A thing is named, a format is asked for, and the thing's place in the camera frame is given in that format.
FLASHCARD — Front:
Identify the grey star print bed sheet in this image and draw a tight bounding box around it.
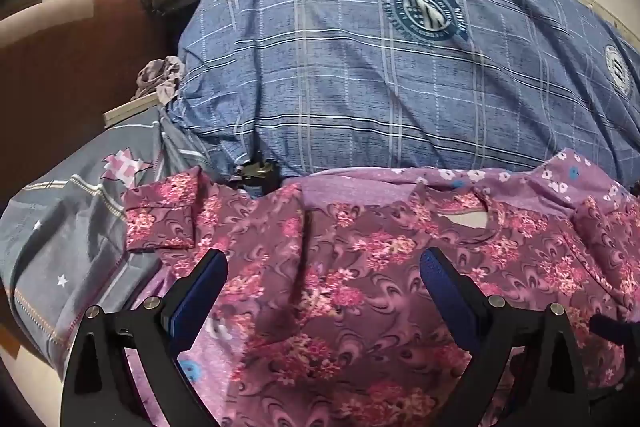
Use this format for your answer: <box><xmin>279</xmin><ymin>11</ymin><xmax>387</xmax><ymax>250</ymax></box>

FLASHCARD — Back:
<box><xmin>0</xmin><ymin>107</ymin><xmax>236</xmax><ymax>373</ymax></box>

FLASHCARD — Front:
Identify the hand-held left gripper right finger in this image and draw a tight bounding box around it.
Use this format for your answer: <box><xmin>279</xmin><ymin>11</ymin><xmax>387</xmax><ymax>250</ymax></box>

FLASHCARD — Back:
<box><xmin>419</xmin><ymin>248</ymin><xmax>593</xmax><ymax>427</ymax></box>

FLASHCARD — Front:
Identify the small black object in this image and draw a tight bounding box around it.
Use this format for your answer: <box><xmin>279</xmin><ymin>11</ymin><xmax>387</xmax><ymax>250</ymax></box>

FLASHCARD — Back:
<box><xmin>231</xmin><ymin>159</ymin><xmax>281</xmax><ymax>198</ymax></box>

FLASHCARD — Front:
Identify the brown headboard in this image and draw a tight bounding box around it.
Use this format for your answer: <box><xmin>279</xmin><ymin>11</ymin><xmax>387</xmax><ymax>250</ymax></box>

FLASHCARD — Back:
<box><xmin>0</xmin><ymin>0</ymin><xmax>183</xmax><ymax>202</ymax></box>

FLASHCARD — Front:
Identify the crumpled grey lilac cloth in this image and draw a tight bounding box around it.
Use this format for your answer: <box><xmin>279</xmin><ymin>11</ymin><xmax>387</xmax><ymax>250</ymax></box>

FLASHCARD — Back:
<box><xmin>134</xmin><ymin>56</ymin><xmax>187</xmax><ymax>105</ymax></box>

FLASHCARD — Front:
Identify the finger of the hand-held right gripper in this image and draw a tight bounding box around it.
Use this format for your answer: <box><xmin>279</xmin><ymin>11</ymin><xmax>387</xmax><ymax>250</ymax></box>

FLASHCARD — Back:
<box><xmin>590</xmin><ymin>313</ymin><xmax>640</xmax><ymax>349</ymax></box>

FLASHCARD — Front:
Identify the lilac floral blanket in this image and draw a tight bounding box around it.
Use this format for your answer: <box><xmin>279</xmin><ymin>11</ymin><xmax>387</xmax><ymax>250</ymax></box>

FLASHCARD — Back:
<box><xmin>127</xmin><ymin>147</ymin><xmax>640</xmax><ymax>427</ymax></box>

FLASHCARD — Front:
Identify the white book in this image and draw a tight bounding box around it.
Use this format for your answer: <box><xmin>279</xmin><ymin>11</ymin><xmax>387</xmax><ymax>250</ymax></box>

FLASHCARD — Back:
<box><xmin>102</xmin><ymin>94</ymin><xmax>166</xmax><ymax>128</ymax></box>

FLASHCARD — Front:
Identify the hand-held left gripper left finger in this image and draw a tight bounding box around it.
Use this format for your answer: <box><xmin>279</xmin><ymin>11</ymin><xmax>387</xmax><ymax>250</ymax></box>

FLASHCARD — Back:
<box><xmin>60</xmin><ymin>248</ymin><xmax>231</xmax><ymax>427</ymax></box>

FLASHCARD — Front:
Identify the blue plaid quilt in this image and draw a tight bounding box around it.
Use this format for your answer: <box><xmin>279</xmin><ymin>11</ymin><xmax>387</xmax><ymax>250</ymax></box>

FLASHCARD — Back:
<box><xmin>167</xmin><ymin>0</ymin><xmax>640</xmax><ymax>188</ymax></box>

